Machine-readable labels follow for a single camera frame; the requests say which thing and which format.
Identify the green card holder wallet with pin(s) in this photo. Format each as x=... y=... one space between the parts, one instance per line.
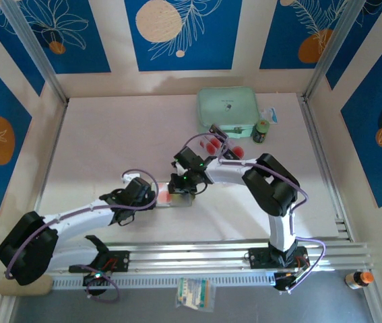
x=184 y=201

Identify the white card red circle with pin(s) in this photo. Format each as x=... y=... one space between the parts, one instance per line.
x=163 y=195
x=216 y=142
x=240 y=153
x=204 y=145

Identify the black vip card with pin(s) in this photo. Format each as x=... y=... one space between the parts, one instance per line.
x=230 y=153
x=218 y=130

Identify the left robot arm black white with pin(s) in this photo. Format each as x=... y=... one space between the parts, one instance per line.
x=25 y=249

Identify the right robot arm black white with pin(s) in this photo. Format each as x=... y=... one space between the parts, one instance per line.
x=271 y=191

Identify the mint green zip pouch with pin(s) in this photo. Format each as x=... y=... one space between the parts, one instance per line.
x=226 y=107

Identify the dark jar green lid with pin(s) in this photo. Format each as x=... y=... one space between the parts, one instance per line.
x=261 y=131

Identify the clear bag of packets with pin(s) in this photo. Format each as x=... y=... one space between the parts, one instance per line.
x=195 y=292

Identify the small blue white packet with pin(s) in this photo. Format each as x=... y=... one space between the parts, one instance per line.
x=271 y=114

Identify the beige foam block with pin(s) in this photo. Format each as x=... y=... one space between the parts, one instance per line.
x=47 y=286

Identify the brown bottle orange cap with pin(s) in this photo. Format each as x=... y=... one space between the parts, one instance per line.
x=359 y=280

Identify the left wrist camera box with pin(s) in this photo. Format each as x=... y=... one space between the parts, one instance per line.
x=138 y=188

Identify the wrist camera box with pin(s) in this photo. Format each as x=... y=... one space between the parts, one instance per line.
x=138 y=188
x=188 y=157

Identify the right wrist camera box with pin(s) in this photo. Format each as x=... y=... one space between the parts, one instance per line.
x=188 y=157

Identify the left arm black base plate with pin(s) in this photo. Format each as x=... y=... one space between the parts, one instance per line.
x=121 y=260

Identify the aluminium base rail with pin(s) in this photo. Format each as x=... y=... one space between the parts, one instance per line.
x=190 y=255

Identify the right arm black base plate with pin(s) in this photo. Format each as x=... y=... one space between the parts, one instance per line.
x=259 y=257

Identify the aluminium side rail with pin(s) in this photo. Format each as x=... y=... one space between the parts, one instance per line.
x=315 y=134
x=57 y=141

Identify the aluminium frame post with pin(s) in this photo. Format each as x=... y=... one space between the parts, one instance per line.
x=39 y=54
x=333 y=50

